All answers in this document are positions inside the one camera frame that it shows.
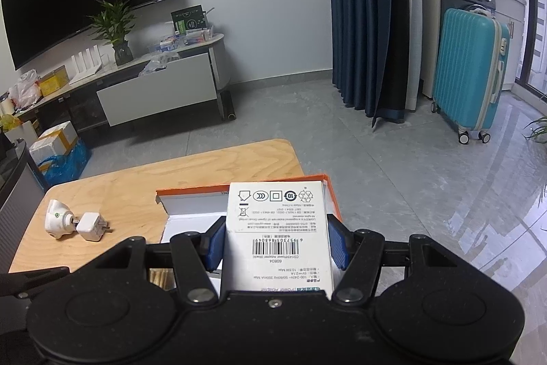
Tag white barcode carton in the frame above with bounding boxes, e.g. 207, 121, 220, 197
220, 181, 336, 300

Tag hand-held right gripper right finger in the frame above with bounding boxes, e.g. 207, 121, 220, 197
327, 213, 448, 303

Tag white cabinet drawer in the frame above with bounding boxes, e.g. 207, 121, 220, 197
96, 52, 219, 127

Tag green and black display box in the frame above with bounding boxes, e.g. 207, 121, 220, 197
171, 5, 208, 36

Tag orange-edged white box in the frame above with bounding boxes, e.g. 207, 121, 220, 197
155, 173, 344, 289

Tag blue plastic bag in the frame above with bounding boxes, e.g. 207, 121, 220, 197
40, 138, 93, 188

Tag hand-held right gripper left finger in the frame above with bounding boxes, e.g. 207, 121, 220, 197
109, 215, 227, 303

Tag white plastic bag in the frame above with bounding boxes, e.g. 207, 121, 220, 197
9, 70, 42, 109

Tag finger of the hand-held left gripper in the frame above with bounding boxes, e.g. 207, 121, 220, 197
0, 266, 71, 298

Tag grey chair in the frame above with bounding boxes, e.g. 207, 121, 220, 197
0, 134, 48, 276

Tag potted spider plant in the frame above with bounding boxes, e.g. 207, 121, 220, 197
523, 93, 547, 144

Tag yellow cardboard box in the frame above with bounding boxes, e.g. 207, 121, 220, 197
38, 66, 69, 97

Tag clear plastic storage boxes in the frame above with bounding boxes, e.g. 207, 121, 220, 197
147, 27, 214, 54

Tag potted bamboo plant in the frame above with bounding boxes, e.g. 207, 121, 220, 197
88, 0, 140, 67

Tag white router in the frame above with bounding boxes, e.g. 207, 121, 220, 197
68, 48, 108, 86

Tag taped cardboard box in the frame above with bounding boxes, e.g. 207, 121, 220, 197
29, 121, 80, 169

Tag teal suitcase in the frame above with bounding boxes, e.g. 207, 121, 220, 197
431, 6, 512, 146

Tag television cabinet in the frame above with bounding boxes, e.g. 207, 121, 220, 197
0, 34, 234, 135

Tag dark blue curtain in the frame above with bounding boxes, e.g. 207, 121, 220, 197
325, 0, 406, 131

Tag small white plug-in repellent heater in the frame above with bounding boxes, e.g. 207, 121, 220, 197
44, 199, 80, 241

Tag white power adapter with prongs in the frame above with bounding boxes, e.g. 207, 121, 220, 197
76, 212, 113, 243

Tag white sheer curtain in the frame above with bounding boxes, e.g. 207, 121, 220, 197
399, 0, 424, 113

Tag white laundry counter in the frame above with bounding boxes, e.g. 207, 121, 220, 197
421, 0, 526, 101

